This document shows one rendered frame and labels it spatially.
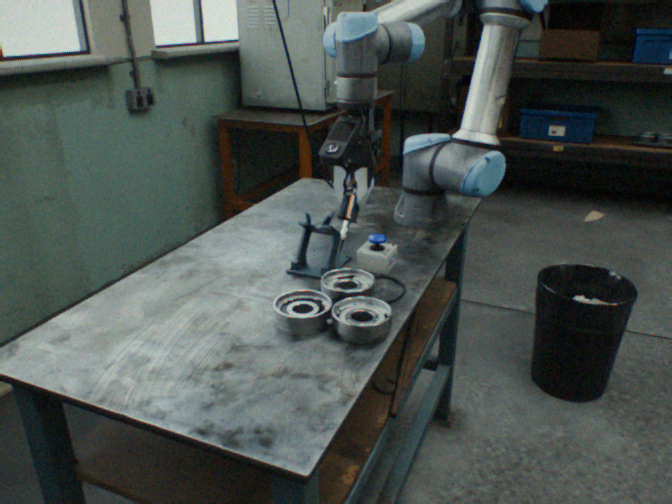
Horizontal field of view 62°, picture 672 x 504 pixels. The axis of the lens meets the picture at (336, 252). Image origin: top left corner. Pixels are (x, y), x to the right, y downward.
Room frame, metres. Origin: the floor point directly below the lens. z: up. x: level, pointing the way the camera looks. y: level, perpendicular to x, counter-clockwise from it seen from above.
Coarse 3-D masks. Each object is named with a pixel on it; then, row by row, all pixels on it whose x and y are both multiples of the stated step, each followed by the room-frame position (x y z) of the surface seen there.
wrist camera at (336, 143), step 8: (344, 120) 1.06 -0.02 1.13; (352, 120) 1.06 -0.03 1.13; (360, 120) 1.06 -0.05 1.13; (336, 128) 1.05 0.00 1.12; (344, 128) 1.04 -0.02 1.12; (352, 128) 1.04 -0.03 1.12; (360, 128) 1.06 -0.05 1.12; (328, 136) 1.03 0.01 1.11; (336, 136) 1.03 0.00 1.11; (344, 136) 1.02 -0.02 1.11; (352, 136) 1.02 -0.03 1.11; (328, 144) 1.01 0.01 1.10; (336, 144) 1.01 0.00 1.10; (344, 144) 1.01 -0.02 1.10; (352, 144) 1.03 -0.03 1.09; (320, 152) 1.00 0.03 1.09; (328, 152) 0.99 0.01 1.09; (336, 152) 0.99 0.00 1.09; (344, 152) 0.99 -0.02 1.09; (328, 160) 0.99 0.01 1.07; (336, 160) 0.98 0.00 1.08; (344, 160) 1.00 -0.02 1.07
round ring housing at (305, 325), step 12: (276, 300) 0.89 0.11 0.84; (288, 300) 0.91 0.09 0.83; (324, 300) 0.91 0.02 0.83; (276, 312) 0.85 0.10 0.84; (288, 312) 0.87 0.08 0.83; (300, 312) 0.90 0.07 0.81; (312, 312) 0.87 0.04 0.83; (324, 312) 0.85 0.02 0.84; (288, 324) 0.84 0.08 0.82; (300, 324) 0.83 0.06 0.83; (312, 324) 0.83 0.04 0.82; (324, 324) 0.85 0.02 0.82
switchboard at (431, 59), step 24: (384, 0) 4.86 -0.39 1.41; (432, 24) 4.70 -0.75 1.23; (456, 24) 4.62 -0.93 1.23; (432, 48) 4.69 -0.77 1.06; (456, 48) 4.62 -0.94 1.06; (384, 72) 4.85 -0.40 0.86; (408, 72) 4.77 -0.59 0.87; (432, 72) 4.69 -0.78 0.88; (408, 96) 4.76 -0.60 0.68; (432, 96) 4.68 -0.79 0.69
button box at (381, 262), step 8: (360, 248) 1.12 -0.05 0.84; (368, 248) 1.12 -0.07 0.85; (376, 248) 1.11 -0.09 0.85; (384, 248) 1.12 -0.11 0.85; (392, 248) 1.12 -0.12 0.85; (360, 256) 1.10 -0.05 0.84; (368, 256) 1.09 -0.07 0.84; (376, 256) 1.09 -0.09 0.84; (384, 256) 1.08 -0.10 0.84; (392, 256) 1.11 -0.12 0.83; (360, 264) 1.10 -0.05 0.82; (368, 264) 1.09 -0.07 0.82; (376, 264) 1.09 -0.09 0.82; (384, 264) 1.08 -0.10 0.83; (392, 264) 1.11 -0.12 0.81; (376, 272) 1.09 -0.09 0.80; (384, 272) 1.08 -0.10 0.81
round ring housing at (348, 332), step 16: (336, 304) 0.88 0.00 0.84; (352, 304) 0.90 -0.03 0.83; (368, 304) 0.90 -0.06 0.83; (384, 304) 0.88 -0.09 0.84; (336, 320) 0.83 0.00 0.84; (352, 320) 0.84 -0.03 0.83; (368, 320) 0.87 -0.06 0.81; (384, 320) 0.82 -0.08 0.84; (352, 336) 0.81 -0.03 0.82; (368, 336) 0.80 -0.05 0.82; (384, 336) 0.83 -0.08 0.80
